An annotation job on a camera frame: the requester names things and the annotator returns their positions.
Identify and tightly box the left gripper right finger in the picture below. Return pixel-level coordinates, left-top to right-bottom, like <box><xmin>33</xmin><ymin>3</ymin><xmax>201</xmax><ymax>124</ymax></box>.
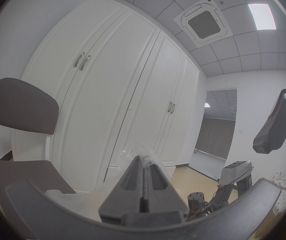
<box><xmin>143</xmin><ymin>164</ymin><xmax>189</xmax><ymax>226</ymax></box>

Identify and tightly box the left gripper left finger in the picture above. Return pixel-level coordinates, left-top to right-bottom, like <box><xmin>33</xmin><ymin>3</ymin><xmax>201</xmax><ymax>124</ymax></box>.
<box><xmin>99</xmin><ymin>155</ymin><xmax>144</xmax><ymax>226</ymax></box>

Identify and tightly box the clear plastic bag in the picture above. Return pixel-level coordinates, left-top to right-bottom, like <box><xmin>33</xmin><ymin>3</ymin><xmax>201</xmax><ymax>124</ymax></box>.
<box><xmin>45</xmin><ymin>146</ymin><xmax>176</xmax><ymax>221</ymax></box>

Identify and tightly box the grey curtain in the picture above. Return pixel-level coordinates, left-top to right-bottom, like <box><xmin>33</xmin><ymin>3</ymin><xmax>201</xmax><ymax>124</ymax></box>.
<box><xmin>195</xmin><ymin>116</ymin><xmax>236</xmax><ymax>159</ymax></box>

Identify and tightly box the white wardrobe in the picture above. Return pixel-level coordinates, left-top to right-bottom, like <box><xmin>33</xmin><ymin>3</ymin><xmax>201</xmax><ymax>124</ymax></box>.
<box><xmin>11</xmin><ymin>0</ymin><xmax>207</xmax><ymax>193</ymax></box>

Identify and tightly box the bed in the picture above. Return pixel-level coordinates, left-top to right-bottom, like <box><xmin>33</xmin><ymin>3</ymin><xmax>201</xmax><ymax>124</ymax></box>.
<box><xmin>273</xmin><ymin>171</ymin><xmax>286</xmax><ymax>211</ymax></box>

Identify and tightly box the white chair with grey cushions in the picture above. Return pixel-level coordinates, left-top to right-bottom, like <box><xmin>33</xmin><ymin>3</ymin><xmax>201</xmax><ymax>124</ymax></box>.
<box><xmin>0</xmin><ymin>78</ymin><xmax>78</xmax><ymax>240</ymax></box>

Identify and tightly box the ceiling air conditioner vent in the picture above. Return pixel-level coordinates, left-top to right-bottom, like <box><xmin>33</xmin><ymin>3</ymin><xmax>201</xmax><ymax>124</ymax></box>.
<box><xmin>173</xmin><ymin>0</ymin><xmax>233</xmax><ymax>45</ymax></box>

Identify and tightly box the ceiling light panel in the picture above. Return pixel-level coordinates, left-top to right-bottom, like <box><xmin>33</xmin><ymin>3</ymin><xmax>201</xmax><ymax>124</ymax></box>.
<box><xmin>248</xmin><ymin>3</ymin><xmax>276</xmax><ymax>31</ymax></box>

